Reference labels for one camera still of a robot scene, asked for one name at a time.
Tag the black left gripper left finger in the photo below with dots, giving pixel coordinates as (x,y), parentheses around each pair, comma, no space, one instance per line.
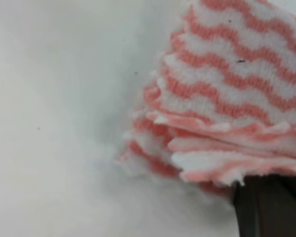
(257,212)

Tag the pink white wavy striped towel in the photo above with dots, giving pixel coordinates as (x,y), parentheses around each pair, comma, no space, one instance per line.
(221,105)

